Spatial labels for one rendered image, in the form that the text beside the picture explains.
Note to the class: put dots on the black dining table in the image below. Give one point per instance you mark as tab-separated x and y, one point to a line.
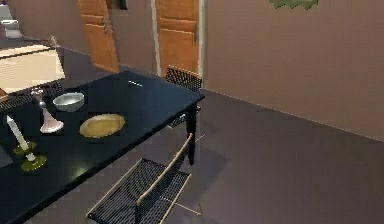
140	100

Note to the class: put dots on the orange room door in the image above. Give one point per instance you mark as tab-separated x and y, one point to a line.
177	36
100	40

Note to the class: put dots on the yellow plate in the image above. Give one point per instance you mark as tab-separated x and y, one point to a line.
102	125

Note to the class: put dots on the grey bowl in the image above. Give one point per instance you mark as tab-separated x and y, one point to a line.
69	101

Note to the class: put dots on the green framed picture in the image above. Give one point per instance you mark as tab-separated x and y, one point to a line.
294	3

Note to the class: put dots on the white candle on green holder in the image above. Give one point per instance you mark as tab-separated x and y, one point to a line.
24	144

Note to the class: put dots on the green round candle holder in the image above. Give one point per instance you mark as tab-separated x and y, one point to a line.
20	149

